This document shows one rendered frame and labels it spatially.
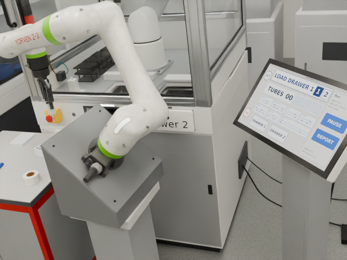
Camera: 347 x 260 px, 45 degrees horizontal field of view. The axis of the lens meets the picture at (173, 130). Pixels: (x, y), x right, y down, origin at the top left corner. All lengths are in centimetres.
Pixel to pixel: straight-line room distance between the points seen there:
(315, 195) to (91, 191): 86
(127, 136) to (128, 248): 52
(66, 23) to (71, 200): 66
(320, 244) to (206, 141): 69
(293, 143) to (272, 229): 122
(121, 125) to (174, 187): 88
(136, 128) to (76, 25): 41
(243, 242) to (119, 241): 102
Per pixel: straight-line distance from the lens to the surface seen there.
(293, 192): 180
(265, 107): 169
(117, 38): 164
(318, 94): 157
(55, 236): 213
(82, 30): 154
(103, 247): 188
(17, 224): 208
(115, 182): 164
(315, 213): 182
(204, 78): 194
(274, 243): 261
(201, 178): 221
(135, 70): 163
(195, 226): 242
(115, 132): 151
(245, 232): 268
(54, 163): 161
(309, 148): 151
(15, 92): 286
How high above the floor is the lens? 177
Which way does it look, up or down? 27 degrees down
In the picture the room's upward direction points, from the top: 8 degrees counter-clockwise
